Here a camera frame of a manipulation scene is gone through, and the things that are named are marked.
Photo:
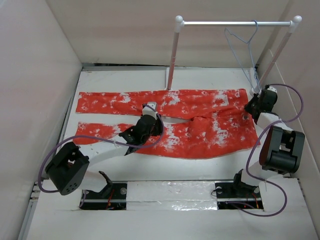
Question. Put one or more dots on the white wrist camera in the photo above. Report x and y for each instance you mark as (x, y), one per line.
(150, 109)
(270, 88)

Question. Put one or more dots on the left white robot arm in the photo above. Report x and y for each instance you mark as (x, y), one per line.
(67, 164)

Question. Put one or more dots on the blue wire hanger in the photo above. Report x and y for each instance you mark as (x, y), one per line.
(227, 32)

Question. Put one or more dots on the red white patterned trousers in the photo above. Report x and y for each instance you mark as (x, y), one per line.
(212, 123)

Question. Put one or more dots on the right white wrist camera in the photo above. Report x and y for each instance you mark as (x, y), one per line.
(270, 88)

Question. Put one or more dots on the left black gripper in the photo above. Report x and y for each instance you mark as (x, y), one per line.
(158, 126)

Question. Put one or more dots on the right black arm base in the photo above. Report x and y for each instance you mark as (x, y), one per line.
(234, 194)

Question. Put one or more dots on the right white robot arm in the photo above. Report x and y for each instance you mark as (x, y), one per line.
(282, 149)

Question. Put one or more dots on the silver foil tape strip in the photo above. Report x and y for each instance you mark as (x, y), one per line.
(171, 196)

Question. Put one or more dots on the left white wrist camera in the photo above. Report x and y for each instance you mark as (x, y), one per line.
(150, 109)

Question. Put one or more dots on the white clothes rack frame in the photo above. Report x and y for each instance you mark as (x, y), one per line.
(180, 23)

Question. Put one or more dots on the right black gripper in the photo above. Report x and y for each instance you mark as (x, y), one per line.
(247, 108)

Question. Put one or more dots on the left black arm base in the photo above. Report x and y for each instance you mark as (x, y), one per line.
(112, 197)

